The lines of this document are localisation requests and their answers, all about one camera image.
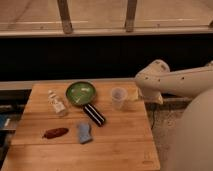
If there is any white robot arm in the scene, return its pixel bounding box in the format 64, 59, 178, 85
134, 59, 213, 171

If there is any right metal window post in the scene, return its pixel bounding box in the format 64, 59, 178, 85
124, 0, 137, 32

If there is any small white plastic bottle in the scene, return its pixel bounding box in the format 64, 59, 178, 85
48, 90, 68, 117

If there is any clear plastic cup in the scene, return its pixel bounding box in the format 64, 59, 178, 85
111, 87, 127, 109

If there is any left metal window post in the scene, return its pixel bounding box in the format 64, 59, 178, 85
57, 0, 73, 34

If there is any metal window post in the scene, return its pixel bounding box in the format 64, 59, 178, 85
57, 0, 73, 34
124, 0, 137, 32

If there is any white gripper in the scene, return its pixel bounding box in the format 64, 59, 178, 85
129, 88, 163, 104

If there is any dark red sausage toy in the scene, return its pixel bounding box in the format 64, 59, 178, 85
43, 128, 69, 139

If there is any wooden board table top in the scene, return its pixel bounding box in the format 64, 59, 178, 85
1, 82, 160, 171

